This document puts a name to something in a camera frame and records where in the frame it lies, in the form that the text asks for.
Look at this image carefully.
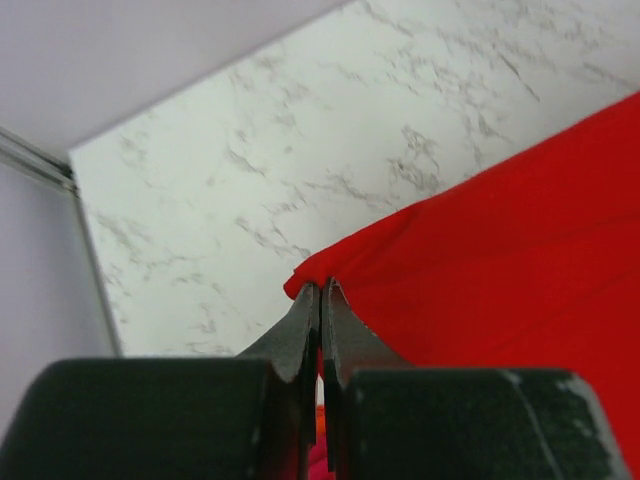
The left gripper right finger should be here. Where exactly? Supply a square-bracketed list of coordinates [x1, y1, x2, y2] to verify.
[320, 278, 410, 475]

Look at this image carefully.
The red t shirt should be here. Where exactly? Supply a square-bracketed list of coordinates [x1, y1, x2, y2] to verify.
[284, 95, 639, 472]

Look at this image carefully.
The aluminium rail frame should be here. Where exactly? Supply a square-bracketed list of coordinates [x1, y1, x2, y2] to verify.
[0, 124, 124, 357]

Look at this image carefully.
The magenta folded t shirt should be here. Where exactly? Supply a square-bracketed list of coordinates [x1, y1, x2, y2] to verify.
[308, 435, 335, 480]

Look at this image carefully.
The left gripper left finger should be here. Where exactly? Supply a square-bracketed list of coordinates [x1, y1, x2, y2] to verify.
[239, 284, 320, 479]

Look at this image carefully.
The orange folded t shirt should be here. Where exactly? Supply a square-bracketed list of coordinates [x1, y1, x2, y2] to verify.
[315, 404, 326, 440]

